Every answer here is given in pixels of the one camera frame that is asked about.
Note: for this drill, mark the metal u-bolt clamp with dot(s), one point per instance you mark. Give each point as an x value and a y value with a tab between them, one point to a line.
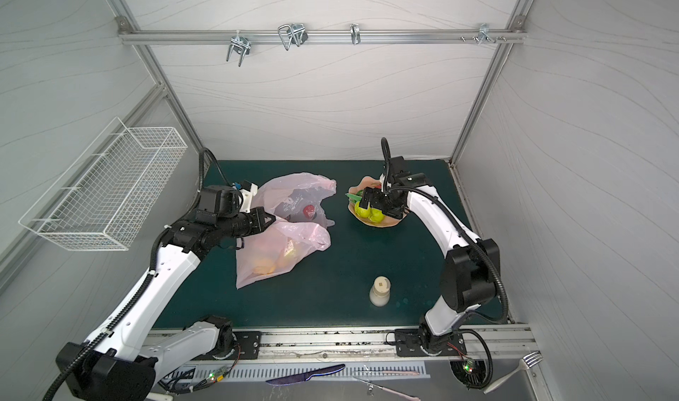
240	46

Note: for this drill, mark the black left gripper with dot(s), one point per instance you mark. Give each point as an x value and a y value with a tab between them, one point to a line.
255	222

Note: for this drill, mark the purple plastic knife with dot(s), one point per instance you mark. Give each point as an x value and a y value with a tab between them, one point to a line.
306	376

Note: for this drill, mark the metal hook clamp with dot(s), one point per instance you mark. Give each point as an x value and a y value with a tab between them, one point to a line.
293	34

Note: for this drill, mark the aluminium top rail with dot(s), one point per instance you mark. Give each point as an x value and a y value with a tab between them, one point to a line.
316	37

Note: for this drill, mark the red yellow peach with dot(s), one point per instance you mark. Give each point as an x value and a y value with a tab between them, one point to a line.
309	212

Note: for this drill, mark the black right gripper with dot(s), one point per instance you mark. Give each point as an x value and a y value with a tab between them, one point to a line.
386	202

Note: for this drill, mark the green table mat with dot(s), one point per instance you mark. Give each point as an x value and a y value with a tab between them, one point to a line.
329	288

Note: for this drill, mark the peach scalloped fruit bowl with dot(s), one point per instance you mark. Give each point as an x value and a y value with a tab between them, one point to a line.
368	182

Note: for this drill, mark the cream plastic bottle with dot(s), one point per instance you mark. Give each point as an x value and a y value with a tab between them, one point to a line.
380	292

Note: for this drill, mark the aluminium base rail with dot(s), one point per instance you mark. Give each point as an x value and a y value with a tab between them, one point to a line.
375	344

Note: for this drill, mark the silver fork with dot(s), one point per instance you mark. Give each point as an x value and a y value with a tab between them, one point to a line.
526	363

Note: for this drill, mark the small metal ring clamp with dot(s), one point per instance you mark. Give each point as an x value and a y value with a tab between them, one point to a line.
355	34

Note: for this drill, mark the pink plastic bag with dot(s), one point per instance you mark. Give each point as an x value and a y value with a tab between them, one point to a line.
292	237

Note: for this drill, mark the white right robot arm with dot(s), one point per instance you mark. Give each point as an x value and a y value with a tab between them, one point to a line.
470	281

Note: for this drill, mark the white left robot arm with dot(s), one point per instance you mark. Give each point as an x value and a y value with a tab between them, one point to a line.
112	363

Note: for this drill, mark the white wire basket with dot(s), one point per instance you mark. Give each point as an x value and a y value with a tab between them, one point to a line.
102	200

